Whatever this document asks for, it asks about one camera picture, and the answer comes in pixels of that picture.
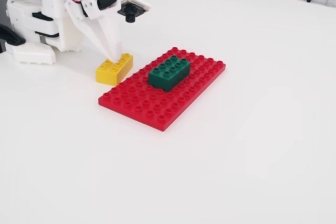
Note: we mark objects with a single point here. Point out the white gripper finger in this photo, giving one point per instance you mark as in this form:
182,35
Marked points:
89,22
113,32

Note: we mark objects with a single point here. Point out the yellow lego brick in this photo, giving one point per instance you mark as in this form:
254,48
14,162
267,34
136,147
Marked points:
113,70

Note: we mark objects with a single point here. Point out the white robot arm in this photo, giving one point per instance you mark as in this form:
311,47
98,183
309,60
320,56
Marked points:
29,11

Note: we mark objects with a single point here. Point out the white arm base clamp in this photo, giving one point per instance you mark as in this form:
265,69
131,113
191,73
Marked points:
31,53

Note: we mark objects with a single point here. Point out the green lego brick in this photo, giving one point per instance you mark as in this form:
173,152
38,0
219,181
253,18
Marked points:
168,73

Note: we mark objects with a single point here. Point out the red lego baseplate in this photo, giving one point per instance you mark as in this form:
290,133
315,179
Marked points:
147,103

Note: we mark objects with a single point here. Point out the black wrist camera white mount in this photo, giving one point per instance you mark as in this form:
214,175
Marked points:
132,7

